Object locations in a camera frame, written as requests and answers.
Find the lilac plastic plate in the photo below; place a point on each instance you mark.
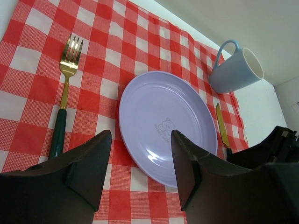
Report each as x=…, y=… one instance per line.
x=154, y=104

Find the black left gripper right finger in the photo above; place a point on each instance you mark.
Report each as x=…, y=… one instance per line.
x=206, y=182

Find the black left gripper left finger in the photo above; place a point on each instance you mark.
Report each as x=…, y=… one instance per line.
x=76, y=174

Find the light blue mug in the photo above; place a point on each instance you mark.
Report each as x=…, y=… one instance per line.
x=238, y=71

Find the red white checkered cloth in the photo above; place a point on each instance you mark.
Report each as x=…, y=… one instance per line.
x=119, y=40

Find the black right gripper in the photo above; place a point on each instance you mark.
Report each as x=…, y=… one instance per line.
x=282, y=145

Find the gold knife dark handle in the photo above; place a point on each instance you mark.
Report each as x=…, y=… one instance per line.
x=223, y=131

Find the gold fork dark green handle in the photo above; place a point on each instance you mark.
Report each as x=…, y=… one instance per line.
x=68, y=66

